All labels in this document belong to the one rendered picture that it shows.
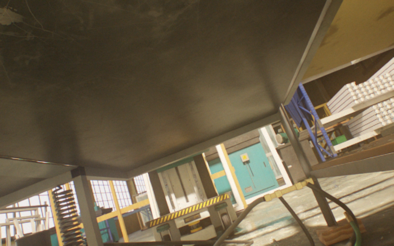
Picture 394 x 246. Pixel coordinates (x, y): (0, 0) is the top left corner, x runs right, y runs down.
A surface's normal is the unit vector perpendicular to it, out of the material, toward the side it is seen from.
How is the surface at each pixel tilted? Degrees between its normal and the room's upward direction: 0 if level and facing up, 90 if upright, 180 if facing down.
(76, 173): 90
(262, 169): 90
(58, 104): 180
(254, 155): 90
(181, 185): 90
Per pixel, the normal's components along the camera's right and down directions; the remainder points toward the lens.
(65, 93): 0.34, 0.90
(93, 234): -0.16, -0.22
